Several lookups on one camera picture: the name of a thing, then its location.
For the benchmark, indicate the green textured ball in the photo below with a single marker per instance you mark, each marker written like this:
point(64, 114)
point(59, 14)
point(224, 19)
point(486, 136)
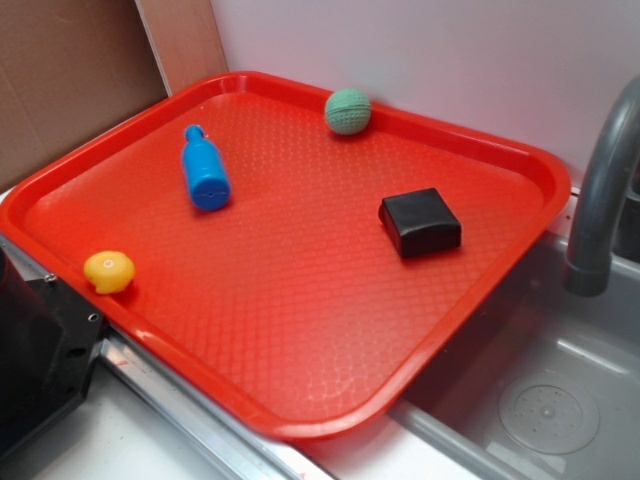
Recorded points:
point(347, 111)

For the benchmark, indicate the red plastic tray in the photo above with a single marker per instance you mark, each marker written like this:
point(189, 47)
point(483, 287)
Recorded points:
point(289, 306)

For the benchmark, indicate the black rectangular block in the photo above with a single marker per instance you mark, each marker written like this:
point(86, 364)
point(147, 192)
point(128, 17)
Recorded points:
point(420, 223)

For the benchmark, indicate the blue plastic toy bottle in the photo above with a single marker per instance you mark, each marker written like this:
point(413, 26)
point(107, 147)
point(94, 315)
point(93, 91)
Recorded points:
point(207, 181)

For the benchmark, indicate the yellow rubber duck toy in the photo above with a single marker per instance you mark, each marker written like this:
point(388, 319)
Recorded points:
point(109, 271)

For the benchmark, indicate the grey plastic sink basin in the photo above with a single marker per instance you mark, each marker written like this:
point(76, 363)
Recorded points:
point(538, 383)

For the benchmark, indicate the grey toy sink faucet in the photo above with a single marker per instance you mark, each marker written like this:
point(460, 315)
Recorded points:
point(606, 219)

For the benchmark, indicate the brown cardboard panel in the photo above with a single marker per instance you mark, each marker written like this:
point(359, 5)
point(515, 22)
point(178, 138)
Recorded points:
point(71, 70)

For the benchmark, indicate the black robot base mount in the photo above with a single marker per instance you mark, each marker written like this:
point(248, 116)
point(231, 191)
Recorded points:
point(50, 339)

